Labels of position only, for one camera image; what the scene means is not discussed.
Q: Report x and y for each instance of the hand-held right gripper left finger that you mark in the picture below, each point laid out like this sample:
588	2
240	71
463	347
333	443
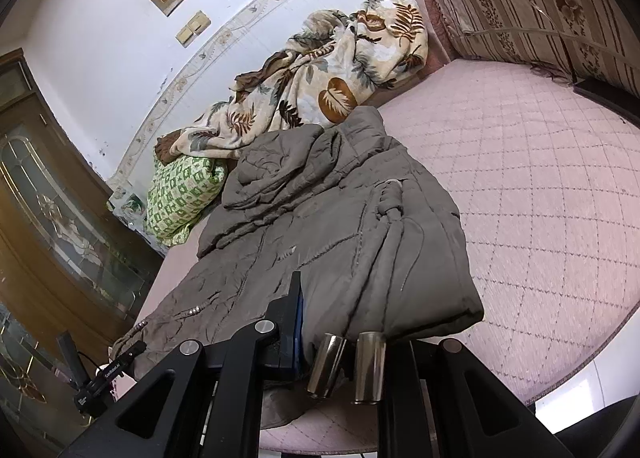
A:
299	328

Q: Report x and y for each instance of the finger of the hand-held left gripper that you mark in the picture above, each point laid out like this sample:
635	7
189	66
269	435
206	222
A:
69	358
129	353

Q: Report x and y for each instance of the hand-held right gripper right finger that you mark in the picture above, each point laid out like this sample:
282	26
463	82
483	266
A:
400	378

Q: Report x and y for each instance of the grey-brown padded coat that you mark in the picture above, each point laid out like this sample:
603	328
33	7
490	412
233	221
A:
325	218

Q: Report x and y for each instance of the wooden glass-door cabinet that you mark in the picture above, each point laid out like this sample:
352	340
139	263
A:
45	198

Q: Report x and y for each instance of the green patterned pillow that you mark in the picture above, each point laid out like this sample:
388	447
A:
182	193

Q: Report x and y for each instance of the leaf print blanket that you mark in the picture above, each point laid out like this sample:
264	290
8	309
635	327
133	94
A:
325	63

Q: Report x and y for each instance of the beige wall switch plate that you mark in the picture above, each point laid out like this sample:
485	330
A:
193	28

